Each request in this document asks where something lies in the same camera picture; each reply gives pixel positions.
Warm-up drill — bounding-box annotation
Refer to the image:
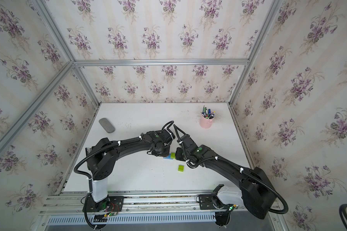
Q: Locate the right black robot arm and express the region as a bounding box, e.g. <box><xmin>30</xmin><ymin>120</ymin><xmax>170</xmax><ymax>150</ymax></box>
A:
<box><xmin>177</xmin><ymin>134</ymin><xmax>289</xmax><ymax>219</ymax></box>

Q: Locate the pink pen cup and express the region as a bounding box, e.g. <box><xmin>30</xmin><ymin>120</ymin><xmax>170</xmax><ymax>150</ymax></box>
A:
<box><xmin>200</xmin><ymin>113</ymin><xmax>215</xmax><ymax>129</ymax></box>

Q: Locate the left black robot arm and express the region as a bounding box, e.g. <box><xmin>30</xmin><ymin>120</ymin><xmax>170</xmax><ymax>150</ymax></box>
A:
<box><xmin>73</xmin><ymin>129</ymin><xmax>175</xmax><ymax>203</ymax></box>

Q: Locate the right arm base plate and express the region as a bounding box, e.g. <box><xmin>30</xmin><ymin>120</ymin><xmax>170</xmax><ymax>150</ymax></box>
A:
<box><xmin>196</xmin><ymin>194</ymin><xmax>242</xmax><ymax>211</ymax></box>

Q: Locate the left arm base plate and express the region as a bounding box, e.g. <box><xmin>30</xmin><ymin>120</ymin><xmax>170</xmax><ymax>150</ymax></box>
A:
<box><xmin>83</xmin><ymin>195</ymin><xmax>125</xmax><ymax>215</ymax></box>

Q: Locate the grey oval eraser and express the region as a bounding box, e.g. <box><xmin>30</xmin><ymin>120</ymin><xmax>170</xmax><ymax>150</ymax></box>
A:
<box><xmin>98</xmin><ymin>117</ymin><xmax>116</xmax><ymax>133</ymax></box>

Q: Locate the white vented cable duct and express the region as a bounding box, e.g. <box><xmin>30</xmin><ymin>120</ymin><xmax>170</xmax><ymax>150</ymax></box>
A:
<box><xmin>47</xmin><ymin>212</ymin><xmax>216</xmax><ymax>226</ymax></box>

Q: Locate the aluminium mounting rail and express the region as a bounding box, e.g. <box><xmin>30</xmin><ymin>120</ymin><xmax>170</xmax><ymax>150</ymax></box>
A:
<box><xmin>39</xmin><ymin>189</ymin><xmax>281</xmax><ymax>216</ymax></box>

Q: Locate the blue lego brick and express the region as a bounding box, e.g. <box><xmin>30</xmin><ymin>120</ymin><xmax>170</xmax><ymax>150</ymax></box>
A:
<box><xmin>164</xmin><ymin>154</ymin><xmax>173</xmax><ymax>160</ymax></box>

